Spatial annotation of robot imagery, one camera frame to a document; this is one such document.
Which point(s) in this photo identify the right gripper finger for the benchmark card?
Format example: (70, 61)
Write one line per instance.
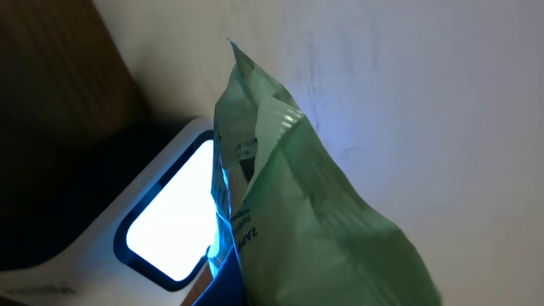
(227, 288)

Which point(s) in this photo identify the pale green wipes packet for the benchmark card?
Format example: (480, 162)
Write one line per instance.
(300, 232)

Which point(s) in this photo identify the white barcode scanner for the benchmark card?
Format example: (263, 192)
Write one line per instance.
(132, 226)

